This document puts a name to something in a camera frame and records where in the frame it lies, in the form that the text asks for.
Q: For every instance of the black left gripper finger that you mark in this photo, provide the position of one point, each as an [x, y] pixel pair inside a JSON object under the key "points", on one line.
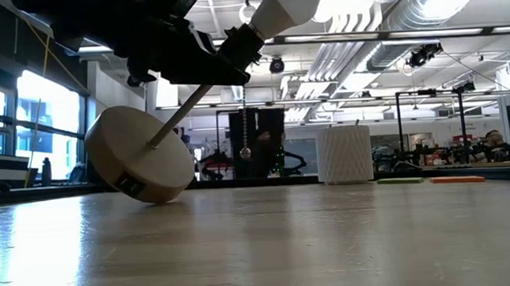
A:
{"points": [[215, 76]]}

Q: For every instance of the white lightbulb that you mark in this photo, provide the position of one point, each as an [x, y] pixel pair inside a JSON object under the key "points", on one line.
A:
{"points": [[286, 5]]}

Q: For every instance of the lamp with round wooden base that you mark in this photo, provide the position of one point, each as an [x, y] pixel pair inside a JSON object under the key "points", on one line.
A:
{"points": [[140, 159]]}

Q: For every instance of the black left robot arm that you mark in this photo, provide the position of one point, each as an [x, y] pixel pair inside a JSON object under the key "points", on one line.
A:
{"points": [[96, 19]]}

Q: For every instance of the round black ceiling spotlight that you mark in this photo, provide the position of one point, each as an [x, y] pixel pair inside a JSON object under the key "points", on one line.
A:
{"points": [[277, 65]]}

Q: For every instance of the background black board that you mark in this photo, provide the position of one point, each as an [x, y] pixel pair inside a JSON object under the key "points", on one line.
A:
{"points": [[272, 133]]}

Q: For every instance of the long ceiling light strip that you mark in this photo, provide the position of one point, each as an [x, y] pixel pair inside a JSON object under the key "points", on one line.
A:
{"points": [[430, 33]]}

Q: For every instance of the white textured cylinder cup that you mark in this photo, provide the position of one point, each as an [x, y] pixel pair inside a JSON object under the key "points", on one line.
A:
{"points": [[344, 155]]}

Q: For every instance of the yellow stick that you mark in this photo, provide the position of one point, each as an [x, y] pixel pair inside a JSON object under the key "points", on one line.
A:
{"points": [[37, 129]]}

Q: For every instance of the dark water bottle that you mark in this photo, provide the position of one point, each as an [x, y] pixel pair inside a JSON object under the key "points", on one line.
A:
{"points": [[46, 172]]}

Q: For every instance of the green sticky note pad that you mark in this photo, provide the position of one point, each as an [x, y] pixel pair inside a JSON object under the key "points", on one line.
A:
{"points": [[399, 180]]}

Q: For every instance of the person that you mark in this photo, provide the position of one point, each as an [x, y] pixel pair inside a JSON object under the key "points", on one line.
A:
{"points": [[497, 146]]}

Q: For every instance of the orange sticky note pad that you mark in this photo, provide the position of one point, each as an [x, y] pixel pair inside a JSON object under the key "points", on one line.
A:
{"points": [[457, 179]]}

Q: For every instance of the silver ventilation duct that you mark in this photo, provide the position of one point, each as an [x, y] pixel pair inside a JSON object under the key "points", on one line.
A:
{"points": [[415, 13]]}

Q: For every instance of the black ceiling camera rig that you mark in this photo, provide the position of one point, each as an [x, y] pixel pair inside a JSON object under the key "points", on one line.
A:
{"points": [[422, 55]]}

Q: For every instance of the background black rig frame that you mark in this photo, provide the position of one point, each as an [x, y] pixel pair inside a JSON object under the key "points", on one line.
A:
{"points": [[399, 125]]}

